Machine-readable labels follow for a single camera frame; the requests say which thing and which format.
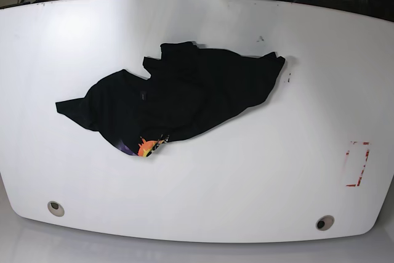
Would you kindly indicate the black printed t-shirt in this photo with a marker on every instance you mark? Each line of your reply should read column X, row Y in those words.
column 190, row 91

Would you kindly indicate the red tape rectangle marking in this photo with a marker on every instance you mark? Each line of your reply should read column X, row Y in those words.
column 356, row 159

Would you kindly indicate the left table cable grommet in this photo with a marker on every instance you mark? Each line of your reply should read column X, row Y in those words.
column 56, row 209

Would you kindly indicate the table cable grommet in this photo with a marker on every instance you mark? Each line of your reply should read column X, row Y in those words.
column 56, row 209
column 325, row 223

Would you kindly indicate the right table cable grommet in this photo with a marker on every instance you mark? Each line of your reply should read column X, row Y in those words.
column 325, row 223

